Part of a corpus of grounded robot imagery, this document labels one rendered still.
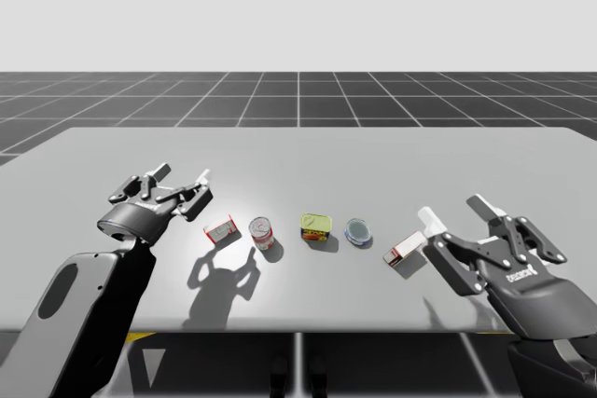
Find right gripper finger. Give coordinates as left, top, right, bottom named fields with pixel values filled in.
left=417, top=205, right=513, bottom=298
left=465, top=194, right=568, bottom=265

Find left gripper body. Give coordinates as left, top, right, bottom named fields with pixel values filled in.
left=96, top=200, right=182, bottom=246

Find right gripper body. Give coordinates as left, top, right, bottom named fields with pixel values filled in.
left=474, top=234, right=597, bottom=342

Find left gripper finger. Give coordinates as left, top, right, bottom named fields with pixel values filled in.
left=107, top=162, right=173, bottom=206
left=155, top=169, right=215, bottom=223

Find red and white carton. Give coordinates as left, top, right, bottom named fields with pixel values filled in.
left=382, top=231, right=428, bottom=268
left=202, top=213, right=242, bottom=244

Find red and white can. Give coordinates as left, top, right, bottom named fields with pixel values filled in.
left=248, top=216, right=276, bottom=251

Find blue flat can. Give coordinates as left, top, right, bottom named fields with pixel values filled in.
left=344, top=217, right=374, bottom=248

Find green and blue rectangular can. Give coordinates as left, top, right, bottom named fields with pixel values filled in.
left=299, top=213, right=333, bottom=242

